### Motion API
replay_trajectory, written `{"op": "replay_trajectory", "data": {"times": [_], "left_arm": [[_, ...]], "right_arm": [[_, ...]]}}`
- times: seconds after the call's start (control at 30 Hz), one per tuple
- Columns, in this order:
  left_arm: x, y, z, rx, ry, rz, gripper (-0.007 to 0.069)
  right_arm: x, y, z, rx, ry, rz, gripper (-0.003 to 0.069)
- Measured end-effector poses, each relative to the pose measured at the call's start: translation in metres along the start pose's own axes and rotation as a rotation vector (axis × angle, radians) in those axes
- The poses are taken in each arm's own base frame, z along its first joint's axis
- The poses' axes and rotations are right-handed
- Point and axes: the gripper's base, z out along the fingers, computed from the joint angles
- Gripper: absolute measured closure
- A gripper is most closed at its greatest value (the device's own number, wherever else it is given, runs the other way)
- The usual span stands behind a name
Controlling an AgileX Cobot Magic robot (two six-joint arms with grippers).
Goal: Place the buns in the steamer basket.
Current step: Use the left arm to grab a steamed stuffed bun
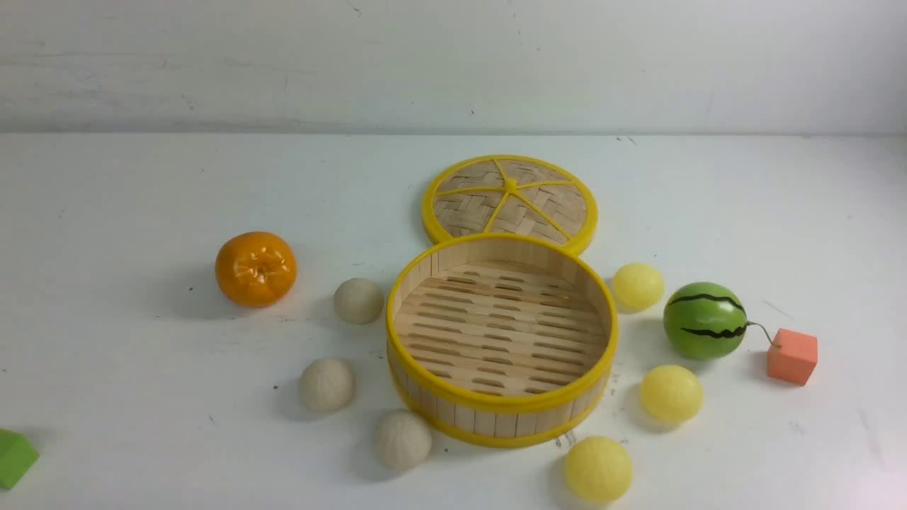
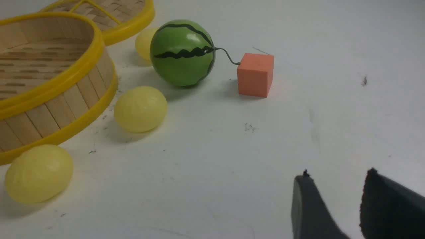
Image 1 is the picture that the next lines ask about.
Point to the white bun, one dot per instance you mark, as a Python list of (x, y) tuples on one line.
[(402, 441), (327, 385), (358, 301)]

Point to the yellow bun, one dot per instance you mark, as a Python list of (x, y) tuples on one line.
[(637, 286), (598, 470), (671, 394)]

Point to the yellow rimmed bamboo steamer tray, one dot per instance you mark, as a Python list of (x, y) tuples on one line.
[(500, 340)]

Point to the yellow rimmed woven steamer lid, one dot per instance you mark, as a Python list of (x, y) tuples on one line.
[(514, 194)]

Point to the orange toy tangerine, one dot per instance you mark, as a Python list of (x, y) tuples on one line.
[(255, 269)]

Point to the green toy watermelon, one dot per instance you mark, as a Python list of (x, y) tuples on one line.
[(705, 321)]

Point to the orange foam cube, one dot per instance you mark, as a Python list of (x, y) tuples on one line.
[(792, 356)]

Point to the green block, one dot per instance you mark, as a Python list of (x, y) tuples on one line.
[(18, 455)]

